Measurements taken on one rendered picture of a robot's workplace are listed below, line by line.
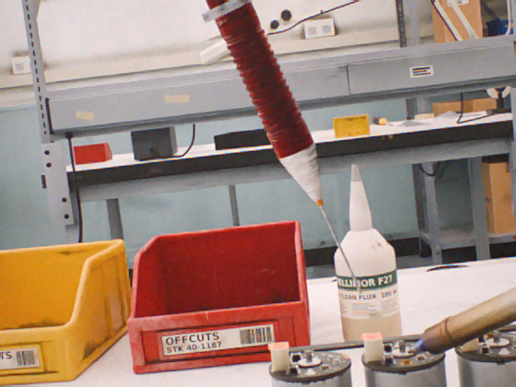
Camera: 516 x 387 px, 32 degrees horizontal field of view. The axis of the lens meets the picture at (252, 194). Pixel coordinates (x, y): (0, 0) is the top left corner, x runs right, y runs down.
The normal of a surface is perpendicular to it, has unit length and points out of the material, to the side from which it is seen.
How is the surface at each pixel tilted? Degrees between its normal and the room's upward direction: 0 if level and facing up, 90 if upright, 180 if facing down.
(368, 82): 90
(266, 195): 90
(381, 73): 90
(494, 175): 90
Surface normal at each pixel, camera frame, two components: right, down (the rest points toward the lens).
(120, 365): -0.12, -0.99
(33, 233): -0.04, 0.11
